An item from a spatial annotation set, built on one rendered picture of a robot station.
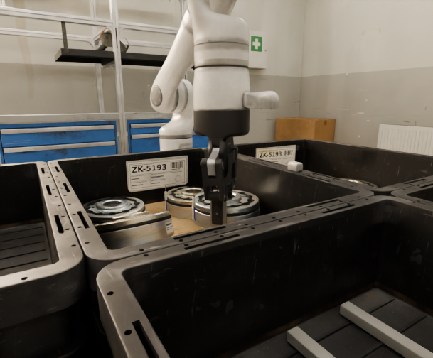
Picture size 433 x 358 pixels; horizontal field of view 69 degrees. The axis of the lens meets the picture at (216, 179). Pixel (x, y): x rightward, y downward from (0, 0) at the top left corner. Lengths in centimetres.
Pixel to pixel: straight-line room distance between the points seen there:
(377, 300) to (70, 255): 30
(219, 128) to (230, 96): 4
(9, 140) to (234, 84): 205
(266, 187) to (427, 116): 319
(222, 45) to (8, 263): 38
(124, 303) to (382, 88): 375
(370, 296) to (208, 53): 32
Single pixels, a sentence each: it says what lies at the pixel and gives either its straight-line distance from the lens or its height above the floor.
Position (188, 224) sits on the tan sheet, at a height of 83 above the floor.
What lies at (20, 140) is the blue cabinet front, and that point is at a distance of 235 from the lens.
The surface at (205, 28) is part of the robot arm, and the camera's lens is 41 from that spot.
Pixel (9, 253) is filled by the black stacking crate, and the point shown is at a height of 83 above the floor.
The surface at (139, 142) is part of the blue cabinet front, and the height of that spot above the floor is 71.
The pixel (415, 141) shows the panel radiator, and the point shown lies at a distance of 355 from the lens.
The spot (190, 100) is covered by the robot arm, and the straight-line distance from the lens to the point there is 88.
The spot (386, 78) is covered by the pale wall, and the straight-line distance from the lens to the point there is 384.
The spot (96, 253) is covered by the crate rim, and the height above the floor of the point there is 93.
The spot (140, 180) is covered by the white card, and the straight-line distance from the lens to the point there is 62.
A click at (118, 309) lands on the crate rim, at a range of 17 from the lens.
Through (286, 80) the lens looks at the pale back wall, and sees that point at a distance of 439.
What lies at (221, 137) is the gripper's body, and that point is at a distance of 40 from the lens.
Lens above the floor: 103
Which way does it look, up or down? 14 degrees down
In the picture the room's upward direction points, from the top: straight up
